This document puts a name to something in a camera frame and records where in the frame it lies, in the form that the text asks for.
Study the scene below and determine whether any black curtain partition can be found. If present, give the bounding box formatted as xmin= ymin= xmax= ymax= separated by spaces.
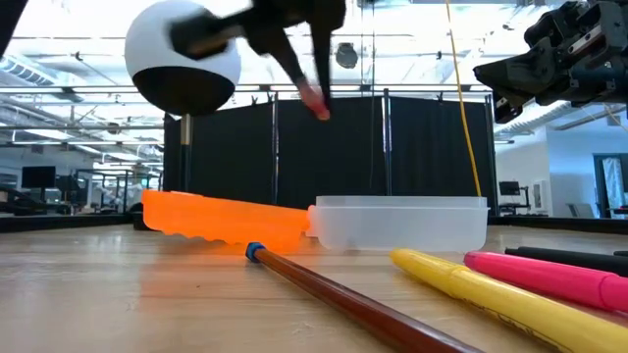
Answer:
xmin=163 ymin=90 xmax=497 ymax=213

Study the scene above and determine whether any black computer monitor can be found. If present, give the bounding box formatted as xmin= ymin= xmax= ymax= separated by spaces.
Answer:
xmin=21 ymin=165 xmax=57 ymax=190

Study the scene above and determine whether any dark framed doorway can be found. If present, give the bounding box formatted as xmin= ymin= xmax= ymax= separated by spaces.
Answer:
xmin=592 ymin=153 xmax=628 ymax=220

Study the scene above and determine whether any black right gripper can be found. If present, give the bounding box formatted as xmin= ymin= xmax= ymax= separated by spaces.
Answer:
xmin=474 ymin=0 xmax=628 ymax=124

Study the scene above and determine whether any black aluminium table frame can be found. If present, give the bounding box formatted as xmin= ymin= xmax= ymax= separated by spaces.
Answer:
xmin=0 ymin=211 xmax=628 ymax=235

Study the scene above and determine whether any brown pencil blue end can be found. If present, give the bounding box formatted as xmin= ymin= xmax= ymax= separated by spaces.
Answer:
xmin=244 ymin=241 xmax=487 ymax=353

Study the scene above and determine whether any clear plastic supply box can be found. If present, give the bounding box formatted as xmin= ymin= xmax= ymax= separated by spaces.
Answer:
xmin=307 ymin=195 xmax=491 ymax=254

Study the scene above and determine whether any yellow highlighter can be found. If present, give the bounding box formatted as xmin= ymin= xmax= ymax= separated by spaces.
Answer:
xmin=390 ymin=248 xmax=628 ymax=353

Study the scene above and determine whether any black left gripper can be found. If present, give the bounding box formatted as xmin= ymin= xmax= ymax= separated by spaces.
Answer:
xmin=169 ymin=0 xmax=347 ymax=107

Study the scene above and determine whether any black pen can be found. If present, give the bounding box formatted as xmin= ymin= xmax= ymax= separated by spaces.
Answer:
xmin=504 ymin=246 xmax=628 ymax=278

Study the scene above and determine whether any yellow cable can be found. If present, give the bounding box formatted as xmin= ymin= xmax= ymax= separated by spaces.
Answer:
xmin=445 ymin=0 xmax=484 ymax=198

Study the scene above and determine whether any round black ceiling fixture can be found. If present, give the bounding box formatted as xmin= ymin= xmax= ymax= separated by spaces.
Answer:
xmin=335 ymin=42 xmax=360 ymax=70

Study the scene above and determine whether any orange plastic basket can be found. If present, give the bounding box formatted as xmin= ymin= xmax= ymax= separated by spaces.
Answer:
xmin=141 ymin=189 xmax=311 ymax=255

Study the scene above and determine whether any white globe lamp black base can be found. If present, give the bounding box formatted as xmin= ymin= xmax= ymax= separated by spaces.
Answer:
xmin=124 ymin=0 xmax=242 ymax=232

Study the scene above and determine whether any pink highlighter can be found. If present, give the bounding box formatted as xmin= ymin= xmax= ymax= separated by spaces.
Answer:
xmin=463 ymin=251 xmax=628 ymax=315

